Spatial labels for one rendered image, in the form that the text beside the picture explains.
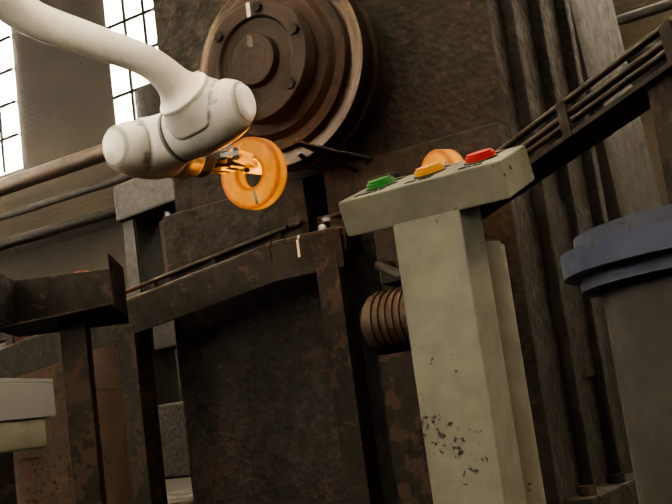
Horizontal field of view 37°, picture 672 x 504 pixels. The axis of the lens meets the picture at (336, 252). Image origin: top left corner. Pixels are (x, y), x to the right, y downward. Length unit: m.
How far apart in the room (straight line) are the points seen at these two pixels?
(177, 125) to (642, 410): 1.10
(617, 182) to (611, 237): 2.10
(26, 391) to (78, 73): 10.61
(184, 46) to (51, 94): 9.44
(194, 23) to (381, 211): 1.55
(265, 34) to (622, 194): 1.16
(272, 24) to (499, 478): 1.37
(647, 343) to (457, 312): 0.45
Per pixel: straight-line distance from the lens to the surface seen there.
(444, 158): 1.96
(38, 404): 1.44
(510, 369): 1.46
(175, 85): 1.77
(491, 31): 2.35
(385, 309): 2.01
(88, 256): 11.50
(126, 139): 1.83
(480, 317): 1.30
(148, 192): 8.24
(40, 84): 12.40
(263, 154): 2.14
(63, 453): 4.99
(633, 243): 0.86
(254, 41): 2.36
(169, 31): 2.87
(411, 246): 1.33
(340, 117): 2.30
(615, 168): 2.98
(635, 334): 0.91
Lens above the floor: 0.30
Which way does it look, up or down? 9 degrees up
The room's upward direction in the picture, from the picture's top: 8 degrees counter-clockwise
